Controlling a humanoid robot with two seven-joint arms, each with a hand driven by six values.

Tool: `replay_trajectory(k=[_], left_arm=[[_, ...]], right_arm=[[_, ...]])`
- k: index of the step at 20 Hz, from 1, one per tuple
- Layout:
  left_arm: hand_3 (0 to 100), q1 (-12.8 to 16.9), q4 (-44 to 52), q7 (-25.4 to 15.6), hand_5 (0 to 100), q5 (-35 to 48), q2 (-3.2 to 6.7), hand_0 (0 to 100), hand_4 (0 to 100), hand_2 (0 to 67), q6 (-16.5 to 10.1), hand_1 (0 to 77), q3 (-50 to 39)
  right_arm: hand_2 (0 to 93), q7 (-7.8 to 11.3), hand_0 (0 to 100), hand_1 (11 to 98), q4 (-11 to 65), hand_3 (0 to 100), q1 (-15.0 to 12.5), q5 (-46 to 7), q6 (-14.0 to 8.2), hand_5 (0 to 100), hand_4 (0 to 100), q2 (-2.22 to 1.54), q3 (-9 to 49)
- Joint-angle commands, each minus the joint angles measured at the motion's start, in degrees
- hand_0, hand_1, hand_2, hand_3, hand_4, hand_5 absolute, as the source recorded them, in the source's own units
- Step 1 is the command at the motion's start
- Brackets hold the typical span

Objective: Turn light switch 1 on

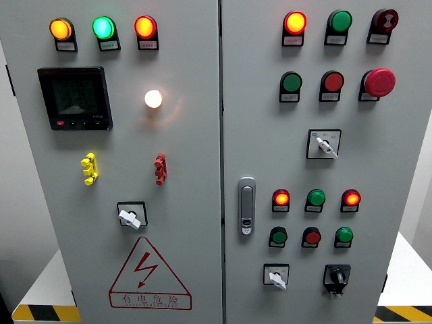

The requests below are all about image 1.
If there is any pale grey door with display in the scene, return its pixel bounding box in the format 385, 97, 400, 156
0, 0, 224, 324

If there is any silver door lock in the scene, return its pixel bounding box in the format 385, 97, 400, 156
237, 176, 257, 237

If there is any small red round lamp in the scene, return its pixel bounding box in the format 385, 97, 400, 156
272, 188, 291, 207
341, 188, 362, 207

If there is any white round lamp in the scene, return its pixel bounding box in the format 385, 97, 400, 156
144, 89, 164, 109

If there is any small green push button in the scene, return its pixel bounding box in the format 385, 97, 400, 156
269, 226, 288, 245

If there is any small green round lamp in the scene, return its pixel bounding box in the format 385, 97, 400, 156
306, 188, 327, 207
334, 226, 354, 244

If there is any small red push button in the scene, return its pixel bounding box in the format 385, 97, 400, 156
302, 226, 322, 245

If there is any red warning triangle sticker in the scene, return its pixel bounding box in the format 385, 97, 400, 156
108, 236, 193, 311

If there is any black display meter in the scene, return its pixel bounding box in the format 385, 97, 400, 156
36, 66, 114, 132

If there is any pale grey door with lock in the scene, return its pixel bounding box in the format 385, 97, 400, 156
220, 0, 432, 324

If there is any bright green round lamp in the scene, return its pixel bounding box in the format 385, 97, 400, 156
92, 16, 117, 41

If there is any large red stop button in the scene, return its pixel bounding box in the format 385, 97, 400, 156
361, 67, 397, 99

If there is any dark green round lamp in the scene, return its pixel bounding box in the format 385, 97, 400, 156
327, 9, 353, 34

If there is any yellow round lamp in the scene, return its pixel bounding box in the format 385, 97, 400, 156
49, 18, 76, 43

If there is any dark red buzzer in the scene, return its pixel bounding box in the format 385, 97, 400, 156
371, 8, 400, 34

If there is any black yellow striped tape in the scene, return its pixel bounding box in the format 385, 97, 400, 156
373, 305, 432, 324
11, 304, 82, 324

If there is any small red handle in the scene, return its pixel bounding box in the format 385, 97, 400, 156
154, 153, 168, 186

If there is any large white-handle turn switch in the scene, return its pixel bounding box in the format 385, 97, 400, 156
305, 128, 342, 161

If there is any small yellow handle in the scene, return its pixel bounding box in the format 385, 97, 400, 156
80, 153, 99, 186

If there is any small white-handle turn switch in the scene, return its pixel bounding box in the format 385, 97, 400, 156
263, 263, 290, 291

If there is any black-handle turn switch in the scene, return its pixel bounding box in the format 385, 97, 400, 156
322, 264, 352, 300

